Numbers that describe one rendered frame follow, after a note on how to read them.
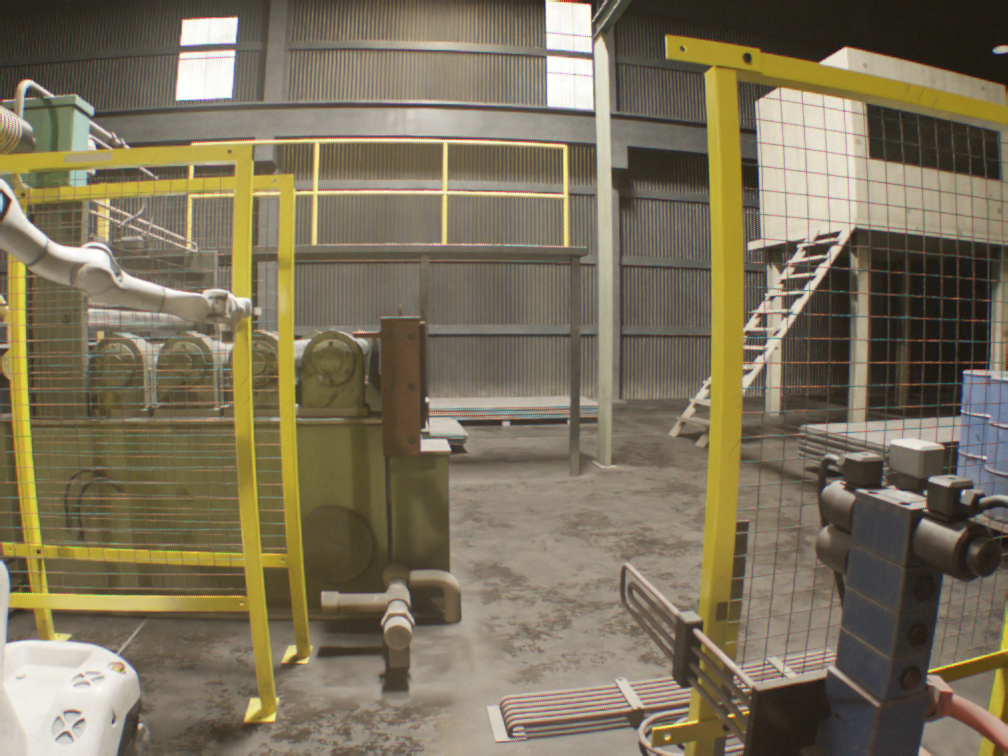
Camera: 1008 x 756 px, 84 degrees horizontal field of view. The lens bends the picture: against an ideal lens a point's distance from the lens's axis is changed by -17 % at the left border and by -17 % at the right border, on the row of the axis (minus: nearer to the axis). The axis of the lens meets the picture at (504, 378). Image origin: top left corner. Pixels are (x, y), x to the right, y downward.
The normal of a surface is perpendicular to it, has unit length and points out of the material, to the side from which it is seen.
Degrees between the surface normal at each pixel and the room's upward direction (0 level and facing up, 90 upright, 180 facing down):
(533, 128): 90
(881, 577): 90
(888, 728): 90
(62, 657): 68
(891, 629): 90
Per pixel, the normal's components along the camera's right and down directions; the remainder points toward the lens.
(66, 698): 0.07, -0.74
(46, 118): 0.15, 0.07
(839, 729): -0.99, 0.01
